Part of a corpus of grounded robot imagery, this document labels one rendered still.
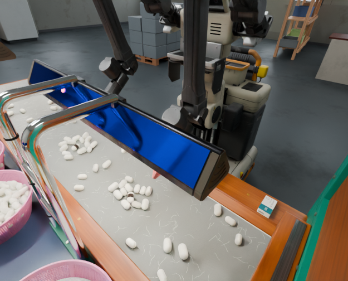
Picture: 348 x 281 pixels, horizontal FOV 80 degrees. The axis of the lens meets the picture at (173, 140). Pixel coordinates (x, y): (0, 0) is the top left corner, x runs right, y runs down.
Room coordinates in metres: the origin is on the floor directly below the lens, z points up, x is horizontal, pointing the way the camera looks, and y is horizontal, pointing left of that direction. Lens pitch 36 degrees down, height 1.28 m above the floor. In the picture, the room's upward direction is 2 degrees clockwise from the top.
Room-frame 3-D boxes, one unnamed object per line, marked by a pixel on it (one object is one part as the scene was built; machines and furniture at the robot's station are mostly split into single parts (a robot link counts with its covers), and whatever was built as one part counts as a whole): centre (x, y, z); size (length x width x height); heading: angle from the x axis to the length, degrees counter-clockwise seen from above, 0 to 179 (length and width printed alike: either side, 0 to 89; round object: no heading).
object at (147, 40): (5.08, 0.42, 0.54); 1.09 x 0.74 x 1.08; 145
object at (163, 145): (0.41, 0.17, 1.08); 0.62 x 0.08 x 0.07; 50
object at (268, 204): (0.39, -0.28, 0.77); 0.06 x 0.04 x 0.02; 140
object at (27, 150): (0.36, 0.23, 0.90); 0.20 x 0.19 x 0.45; 50
